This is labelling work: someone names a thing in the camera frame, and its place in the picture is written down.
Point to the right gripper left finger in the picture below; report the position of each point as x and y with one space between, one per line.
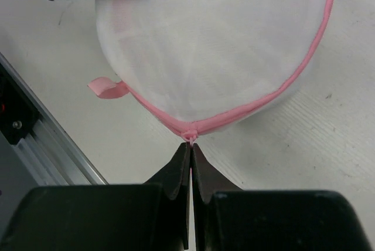
153 215

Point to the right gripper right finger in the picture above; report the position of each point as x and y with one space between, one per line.
230 218

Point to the aluminium front rail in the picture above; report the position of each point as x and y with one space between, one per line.
47 152

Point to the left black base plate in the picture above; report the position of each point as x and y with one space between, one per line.
18 113

